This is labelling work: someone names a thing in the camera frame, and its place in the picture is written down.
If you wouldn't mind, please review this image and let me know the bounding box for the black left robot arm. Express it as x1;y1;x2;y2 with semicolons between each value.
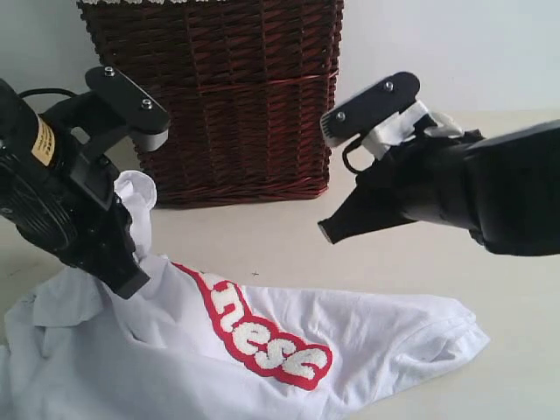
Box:
1;81;149;299

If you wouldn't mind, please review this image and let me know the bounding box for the dark red wicker basket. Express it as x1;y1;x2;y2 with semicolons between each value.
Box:
78;1;344;208

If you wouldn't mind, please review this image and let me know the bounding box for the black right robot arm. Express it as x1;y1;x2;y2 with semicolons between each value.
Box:
318;121;559;256

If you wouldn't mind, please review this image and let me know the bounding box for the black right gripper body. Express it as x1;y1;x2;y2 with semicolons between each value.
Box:
345;130;484;232

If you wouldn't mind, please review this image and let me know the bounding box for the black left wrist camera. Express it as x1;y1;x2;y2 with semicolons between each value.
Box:
85;66;171;152

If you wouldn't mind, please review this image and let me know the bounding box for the white t-shirt red lettering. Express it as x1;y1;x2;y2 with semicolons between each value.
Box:
1;171;489;419

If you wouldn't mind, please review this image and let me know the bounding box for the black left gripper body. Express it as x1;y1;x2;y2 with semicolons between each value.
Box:
1;91;124;267

